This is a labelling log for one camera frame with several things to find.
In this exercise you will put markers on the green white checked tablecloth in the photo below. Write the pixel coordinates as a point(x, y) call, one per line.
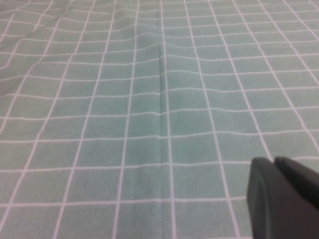
point(124, 99)

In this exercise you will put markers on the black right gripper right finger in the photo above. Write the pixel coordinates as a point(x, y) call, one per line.
point(301, 179)

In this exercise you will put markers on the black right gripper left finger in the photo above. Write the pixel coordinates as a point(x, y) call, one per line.
point(274, 206)

